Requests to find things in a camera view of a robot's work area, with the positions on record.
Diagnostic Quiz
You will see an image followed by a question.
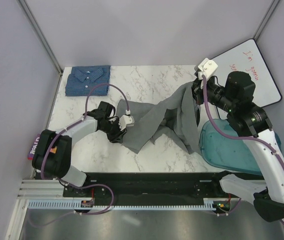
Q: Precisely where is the right aluminium frame post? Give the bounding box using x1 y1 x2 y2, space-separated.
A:
253 0 281 42

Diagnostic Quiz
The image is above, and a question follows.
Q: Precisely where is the teal plastic bin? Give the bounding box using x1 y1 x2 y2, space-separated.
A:
200 119 278 176

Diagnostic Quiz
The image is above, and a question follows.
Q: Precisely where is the aluminium frame post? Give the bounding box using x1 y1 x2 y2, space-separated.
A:
253 0 281 42
16 0 64 74

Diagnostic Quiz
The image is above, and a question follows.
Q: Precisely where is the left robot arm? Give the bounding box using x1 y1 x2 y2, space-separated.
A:
32 101 134 197

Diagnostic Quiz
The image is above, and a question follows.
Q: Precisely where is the blue checked folded shirt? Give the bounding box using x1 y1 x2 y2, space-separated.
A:
65 65 111 97

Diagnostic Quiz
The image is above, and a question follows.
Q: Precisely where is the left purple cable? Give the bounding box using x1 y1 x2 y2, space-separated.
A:
26 83 132 228

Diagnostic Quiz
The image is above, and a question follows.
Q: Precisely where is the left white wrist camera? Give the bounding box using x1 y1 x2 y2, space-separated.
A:
119 115 135 131

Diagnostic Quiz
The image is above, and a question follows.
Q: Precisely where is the purple cable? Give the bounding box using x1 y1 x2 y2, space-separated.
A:
26 83 132 228
201 73 284 236

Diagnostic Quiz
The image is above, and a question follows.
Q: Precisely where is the left aluminium frame post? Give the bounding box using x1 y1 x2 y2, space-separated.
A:
16 0 64 74

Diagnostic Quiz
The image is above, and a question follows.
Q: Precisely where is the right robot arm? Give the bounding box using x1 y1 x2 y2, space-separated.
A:
192 70 284 222

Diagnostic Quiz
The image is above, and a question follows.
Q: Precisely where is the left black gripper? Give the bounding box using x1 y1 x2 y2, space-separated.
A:
100 118 127 144

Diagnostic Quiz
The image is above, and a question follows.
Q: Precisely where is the white whiteboard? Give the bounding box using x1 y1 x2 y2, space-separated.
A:
213 39 282 107

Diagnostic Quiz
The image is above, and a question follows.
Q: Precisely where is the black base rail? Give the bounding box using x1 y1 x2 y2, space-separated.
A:
63 172 230 205

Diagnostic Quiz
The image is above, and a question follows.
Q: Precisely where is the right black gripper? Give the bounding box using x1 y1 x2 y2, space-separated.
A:
184 73 237 113

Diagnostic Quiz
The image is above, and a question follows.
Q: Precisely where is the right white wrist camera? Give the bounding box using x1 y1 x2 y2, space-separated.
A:
197 58 218 80

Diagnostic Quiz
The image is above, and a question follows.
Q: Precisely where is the Roald Dahl book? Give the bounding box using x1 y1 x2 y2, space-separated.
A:
27 134 40 161

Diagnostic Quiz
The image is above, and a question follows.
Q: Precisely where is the white slotted cable duct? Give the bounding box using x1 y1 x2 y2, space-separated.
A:
27 199 226 211

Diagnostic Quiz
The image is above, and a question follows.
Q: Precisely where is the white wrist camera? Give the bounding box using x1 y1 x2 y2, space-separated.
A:
197 58 218 80
119 115 135 131

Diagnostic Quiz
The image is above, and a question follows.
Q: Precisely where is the grey long sleeve shirt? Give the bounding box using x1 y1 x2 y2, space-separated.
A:
122 82 200 154

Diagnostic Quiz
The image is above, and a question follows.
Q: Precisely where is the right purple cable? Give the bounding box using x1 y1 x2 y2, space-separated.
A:
201 73 284 236

